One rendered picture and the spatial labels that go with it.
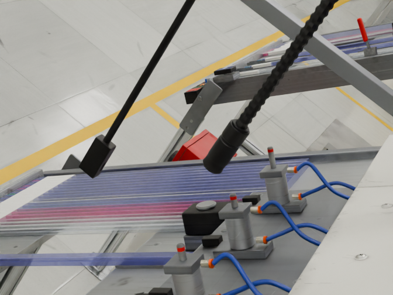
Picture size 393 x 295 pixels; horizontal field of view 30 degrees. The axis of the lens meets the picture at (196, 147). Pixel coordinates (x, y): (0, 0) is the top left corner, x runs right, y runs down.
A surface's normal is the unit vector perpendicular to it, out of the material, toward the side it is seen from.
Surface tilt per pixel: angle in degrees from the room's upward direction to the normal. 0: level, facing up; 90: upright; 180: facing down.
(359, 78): 90
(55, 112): 0
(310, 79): 90
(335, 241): 45
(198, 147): 0
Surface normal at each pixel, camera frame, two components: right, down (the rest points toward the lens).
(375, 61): -0.40, 0.29
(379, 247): -0.19, -0.95
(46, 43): 0.50, -0.73
